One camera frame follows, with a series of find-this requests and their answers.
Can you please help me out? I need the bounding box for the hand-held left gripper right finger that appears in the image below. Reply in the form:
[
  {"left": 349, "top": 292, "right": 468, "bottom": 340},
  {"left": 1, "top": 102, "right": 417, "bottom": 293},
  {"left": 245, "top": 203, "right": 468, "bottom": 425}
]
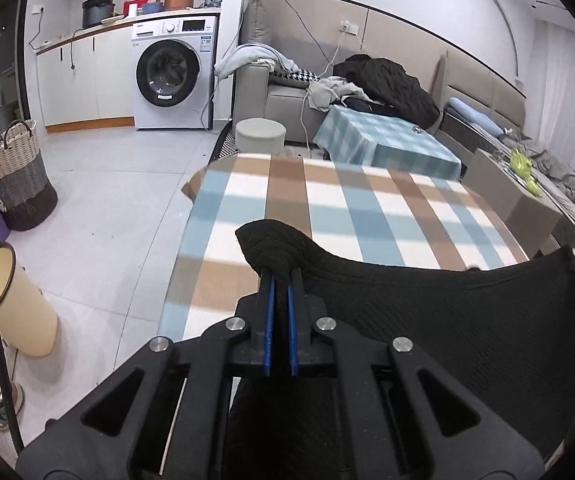
[{"left": 287, "top": 269, "right": 548, "bottom": 480}]

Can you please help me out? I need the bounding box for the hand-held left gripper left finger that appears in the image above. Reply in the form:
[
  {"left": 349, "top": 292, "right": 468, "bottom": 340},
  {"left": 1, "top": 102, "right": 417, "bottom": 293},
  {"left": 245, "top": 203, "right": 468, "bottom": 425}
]
[{"left": 16, "top": 270, "right": 275, "bottom": 480}]

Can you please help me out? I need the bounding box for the black knitted sweater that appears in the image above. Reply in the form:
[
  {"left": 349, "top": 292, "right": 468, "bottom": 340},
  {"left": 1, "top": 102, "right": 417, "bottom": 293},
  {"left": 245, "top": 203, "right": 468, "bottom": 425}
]
[{"left": 234, "top": 220, "right": 575, "bottom": 480}]

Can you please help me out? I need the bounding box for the grey blanket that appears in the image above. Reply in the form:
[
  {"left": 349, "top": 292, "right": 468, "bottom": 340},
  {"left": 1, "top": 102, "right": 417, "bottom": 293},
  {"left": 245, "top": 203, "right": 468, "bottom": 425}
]
[{"left": 497, "top": 132, "right": 575, "bottom": 221}]

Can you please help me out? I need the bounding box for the beige cardboard box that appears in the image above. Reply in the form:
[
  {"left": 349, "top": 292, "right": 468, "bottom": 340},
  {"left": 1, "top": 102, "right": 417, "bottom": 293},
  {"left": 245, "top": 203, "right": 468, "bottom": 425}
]
[{"left": 460, "top": 149, "right": 565, "bottom": 258}]

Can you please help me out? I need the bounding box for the brown blue checked tablecloth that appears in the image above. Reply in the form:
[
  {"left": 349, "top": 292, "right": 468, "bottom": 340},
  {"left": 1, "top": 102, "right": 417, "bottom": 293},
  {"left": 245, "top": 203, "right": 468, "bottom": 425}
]
[{"left": 157, "top": 152, "right": 533, "bottom": 343}]

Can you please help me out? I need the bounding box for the black white striped rug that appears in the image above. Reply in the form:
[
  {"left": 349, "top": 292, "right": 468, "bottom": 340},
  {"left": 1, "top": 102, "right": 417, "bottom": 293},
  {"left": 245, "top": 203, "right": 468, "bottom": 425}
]
[{"left": 211, "top": 121, "right": 328, "bottom": 163}]

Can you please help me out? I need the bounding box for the round grey stool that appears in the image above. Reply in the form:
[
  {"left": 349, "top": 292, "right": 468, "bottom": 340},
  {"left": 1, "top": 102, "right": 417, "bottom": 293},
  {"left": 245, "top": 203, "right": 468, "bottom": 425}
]
[{"left": 234, "top": 117, "right": 288, "bottom": 156}]

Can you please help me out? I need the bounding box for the light blue pillow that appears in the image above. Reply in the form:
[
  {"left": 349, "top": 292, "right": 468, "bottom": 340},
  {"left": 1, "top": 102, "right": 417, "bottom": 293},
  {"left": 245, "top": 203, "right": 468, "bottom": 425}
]
[{"left": 450, "top": 99, "right": 503, "bottom": 136}]

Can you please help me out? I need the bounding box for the teal checked tablecloth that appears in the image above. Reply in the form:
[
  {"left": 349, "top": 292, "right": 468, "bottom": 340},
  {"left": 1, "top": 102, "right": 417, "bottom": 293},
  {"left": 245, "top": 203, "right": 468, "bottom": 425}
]
[{"left": 313, "top": 105, "right": 463, "bottom": 181}]

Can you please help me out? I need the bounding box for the beige sofa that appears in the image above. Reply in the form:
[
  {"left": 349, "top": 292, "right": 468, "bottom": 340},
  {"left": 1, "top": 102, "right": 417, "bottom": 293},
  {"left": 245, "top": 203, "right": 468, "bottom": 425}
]
[{"left": 234, "top": 0, "right": 531, "bottom": 161}]

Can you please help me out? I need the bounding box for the grey garment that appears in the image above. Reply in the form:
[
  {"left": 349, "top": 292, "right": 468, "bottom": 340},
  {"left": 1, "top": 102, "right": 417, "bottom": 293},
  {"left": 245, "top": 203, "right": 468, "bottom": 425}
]
[{"left": 307, "top": 76, "right": 371, "bottom": 112}]

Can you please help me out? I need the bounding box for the white washing machine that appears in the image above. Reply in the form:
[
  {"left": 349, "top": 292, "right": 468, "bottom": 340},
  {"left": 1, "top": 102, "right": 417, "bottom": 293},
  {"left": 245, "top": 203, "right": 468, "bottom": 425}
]
[{"left": 131, "top": 14, "right": 220, "bottom": 131}]

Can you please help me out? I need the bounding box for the cream waste bin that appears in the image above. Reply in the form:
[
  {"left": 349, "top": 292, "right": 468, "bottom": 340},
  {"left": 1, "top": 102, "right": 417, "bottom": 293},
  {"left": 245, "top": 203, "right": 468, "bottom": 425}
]
[{"left": 0, "top": 242, "right": 59, "bottom": 358}]

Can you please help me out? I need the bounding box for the houndstooth pillow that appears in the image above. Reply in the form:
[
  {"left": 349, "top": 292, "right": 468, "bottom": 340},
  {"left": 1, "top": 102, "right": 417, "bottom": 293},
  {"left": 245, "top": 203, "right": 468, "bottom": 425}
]
[{"left": 270, "top": 67, "right": 321, "bottom": 83}]

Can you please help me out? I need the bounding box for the black coat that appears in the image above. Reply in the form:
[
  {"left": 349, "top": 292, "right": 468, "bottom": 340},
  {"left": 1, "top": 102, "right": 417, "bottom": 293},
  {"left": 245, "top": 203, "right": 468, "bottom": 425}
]
[{"left": 332, "top": 54, "right": 441, "bottom": 128}]

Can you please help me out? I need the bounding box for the light blue blanket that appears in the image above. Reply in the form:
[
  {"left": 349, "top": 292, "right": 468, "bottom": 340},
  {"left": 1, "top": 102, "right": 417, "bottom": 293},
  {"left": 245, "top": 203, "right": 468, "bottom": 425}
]
[{"left": 214, "top": 44, "right": 301, "bottom": 78}]

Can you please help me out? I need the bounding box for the two-tone wicker basket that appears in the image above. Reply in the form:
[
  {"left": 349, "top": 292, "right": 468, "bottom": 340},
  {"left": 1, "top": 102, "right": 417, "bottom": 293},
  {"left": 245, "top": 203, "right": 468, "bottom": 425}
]
[{"left": 0, "top": 120, "right": 59, "bottom": 232}]

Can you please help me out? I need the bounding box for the grey cushion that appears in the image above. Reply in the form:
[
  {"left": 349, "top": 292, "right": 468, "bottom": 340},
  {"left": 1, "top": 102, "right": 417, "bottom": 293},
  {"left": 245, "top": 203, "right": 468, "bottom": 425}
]
[{"left": 240, "top": 0, "right": 275, "bottom": 50}]

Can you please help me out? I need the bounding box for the white base cabinet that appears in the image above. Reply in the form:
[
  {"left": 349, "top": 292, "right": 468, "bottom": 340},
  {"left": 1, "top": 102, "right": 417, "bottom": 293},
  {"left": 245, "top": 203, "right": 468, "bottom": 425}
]
[{"left": 34, "top": 25, "right": 135, "bottom": 133}]

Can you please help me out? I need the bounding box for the red plastic basket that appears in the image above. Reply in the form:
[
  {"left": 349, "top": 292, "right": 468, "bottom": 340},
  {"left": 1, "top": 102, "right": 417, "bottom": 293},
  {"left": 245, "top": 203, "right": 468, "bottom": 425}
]
[{"left": 124, "top": 0, "right": 163, "bottom": 17}]

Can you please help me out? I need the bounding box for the black cooking pot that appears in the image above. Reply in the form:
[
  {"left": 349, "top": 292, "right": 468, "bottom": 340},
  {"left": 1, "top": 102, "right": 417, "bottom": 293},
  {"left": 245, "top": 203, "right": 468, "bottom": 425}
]
[{"left": 81, "top": 0, "right": 116, "bottom": 29}]

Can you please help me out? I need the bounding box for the dark glass door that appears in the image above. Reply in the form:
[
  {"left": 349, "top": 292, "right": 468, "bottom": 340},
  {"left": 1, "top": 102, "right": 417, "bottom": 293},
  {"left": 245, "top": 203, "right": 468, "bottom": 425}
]
[{"left": 0, "top": 0, "right": 33, "bottom": 133}]

